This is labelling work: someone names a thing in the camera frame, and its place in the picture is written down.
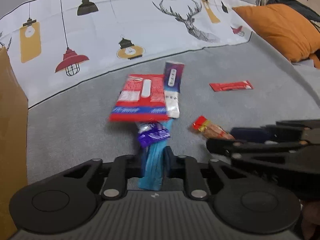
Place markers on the purple candy wrapper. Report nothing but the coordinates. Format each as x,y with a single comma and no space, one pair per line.
151,132

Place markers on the brown cardboard box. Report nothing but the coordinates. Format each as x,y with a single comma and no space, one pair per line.
14,112

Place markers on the blue snack wrapper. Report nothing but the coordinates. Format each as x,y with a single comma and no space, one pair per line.
154,167

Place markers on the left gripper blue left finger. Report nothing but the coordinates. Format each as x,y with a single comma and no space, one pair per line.
143,156

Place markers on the purple white snack stick pack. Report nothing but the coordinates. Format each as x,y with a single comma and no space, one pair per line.
172,81

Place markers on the red sausage snack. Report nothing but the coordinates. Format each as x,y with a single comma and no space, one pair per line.
210,130

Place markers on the orange cushion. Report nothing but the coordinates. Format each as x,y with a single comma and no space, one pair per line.
288,31

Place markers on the printed sofa cover cloth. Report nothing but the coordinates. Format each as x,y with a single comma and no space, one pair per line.
54,45

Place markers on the large red snack bag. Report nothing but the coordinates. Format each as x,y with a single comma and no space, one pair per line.
141,100

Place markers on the person's right hand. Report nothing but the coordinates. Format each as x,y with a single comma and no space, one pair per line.
311,220

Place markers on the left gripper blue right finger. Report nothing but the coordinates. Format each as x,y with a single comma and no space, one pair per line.
168,161

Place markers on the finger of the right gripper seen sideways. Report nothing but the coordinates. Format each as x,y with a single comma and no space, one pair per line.
248,134

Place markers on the small red sachet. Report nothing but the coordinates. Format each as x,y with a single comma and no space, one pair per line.
240,85

